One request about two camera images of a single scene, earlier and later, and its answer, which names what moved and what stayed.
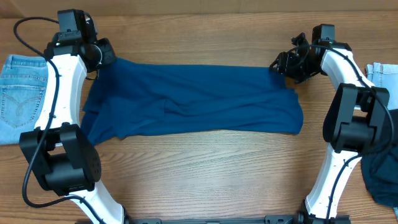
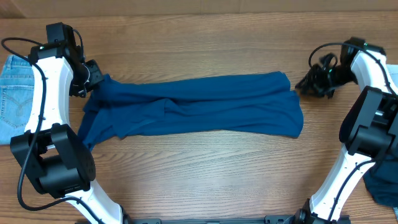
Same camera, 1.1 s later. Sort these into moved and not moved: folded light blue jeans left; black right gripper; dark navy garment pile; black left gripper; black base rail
Moved: black right gripper; black left gripper
Not moved: black base rail; dark navy garment pile; folded light blue jeans left
